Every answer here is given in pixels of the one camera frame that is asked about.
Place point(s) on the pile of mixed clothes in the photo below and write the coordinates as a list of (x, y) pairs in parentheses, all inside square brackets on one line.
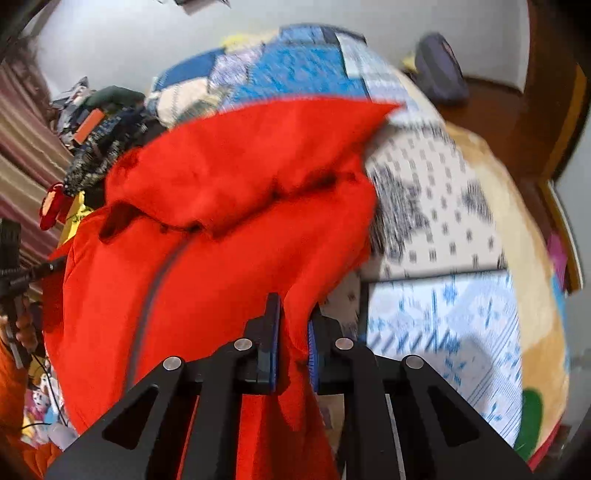
[(69, 101)]

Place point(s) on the orange box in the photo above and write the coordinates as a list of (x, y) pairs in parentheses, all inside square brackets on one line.
[(88, 125)]

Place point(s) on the beige plush blanket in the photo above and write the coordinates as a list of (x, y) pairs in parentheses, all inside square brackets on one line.
[(531, 258)]

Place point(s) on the wooden wardrobe with white doors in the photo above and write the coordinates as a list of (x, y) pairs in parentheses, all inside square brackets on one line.
[(561, 115)]

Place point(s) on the person's left hand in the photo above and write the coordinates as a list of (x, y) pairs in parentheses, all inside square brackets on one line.
[(27, 334)]

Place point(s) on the red zip jacket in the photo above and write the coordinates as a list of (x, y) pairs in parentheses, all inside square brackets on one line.
[(231, 207)]

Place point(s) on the brown striped curtain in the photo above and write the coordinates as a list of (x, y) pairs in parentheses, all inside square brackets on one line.
[(23, 138)]

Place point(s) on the blue patchwork bed sheet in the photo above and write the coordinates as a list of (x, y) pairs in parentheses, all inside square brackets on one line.
[(434, 221)]

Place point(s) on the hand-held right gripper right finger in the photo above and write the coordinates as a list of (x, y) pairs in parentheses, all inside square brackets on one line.
[(313, 360)]

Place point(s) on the grey backpack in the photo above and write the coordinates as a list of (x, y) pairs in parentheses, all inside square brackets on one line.
[(441, 64)]

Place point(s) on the dark patterned cloth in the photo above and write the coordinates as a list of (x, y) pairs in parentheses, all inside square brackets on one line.
[(97, 157)]

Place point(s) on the yellow cloth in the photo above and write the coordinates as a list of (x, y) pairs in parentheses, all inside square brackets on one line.
[(76, 217)]

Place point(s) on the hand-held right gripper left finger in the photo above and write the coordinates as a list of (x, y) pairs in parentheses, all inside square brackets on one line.
[(274, 341)]

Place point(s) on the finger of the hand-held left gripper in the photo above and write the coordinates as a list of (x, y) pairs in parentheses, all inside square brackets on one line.
[(46, 270)]

